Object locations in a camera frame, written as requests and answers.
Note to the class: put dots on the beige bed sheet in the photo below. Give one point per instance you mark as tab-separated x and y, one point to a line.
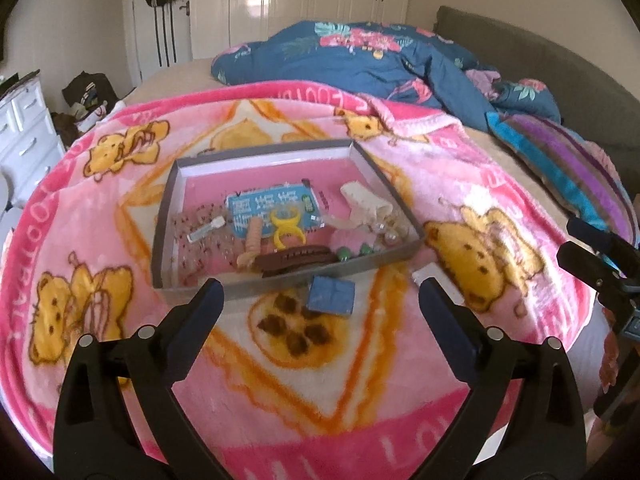
170	80

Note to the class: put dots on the white earring card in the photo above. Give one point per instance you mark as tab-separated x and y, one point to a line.
427	274

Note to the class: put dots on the cream wardrobe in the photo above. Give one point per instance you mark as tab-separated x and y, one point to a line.
300	5

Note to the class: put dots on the cream door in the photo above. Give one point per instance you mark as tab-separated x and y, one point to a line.
165	35

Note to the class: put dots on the blue square packet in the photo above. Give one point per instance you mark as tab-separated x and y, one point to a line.
330	296

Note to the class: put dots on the small silver hair pin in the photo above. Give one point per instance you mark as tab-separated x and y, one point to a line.
205	229

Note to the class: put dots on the dark bag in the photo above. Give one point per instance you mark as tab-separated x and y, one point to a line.
90	92

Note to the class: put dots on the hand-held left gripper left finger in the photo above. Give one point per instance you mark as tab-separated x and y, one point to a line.
207	305

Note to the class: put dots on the grey upholstered headboard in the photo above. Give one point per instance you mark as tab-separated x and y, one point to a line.
540	55

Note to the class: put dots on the pink bear printed blanket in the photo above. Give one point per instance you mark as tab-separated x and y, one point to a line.
300	385

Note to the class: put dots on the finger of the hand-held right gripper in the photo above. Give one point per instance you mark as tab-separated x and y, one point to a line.
587	266
605	242

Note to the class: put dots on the striped purple blue pillow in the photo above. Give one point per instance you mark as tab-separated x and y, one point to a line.
560	160

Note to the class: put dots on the pink floral cloth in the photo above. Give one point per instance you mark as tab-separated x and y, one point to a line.
610	355

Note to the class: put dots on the blue floral duvet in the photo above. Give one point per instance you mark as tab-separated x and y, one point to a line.
360	70

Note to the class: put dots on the white drawer dresser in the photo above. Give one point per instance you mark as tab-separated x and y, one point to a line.
27	130

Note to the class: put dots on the brown oval hair clip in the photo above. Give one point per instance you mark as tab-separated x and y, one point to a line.
295	259

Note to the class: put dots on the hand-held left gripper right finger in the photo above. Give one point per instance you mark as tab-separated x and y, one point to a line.
440	310

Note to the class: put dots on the blue printed card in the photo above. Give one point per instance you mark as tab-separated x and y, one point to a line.
265	202

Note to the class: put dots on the yellow plastic rings packet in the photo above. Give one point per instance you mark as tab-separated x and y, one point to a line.
285	225

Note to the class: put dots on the grey cardboard box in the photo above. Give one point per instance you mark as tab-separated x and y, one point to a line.
210	180

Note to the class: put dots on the white claw hair clip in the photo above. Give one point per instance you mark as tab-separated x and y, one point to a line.
362	200

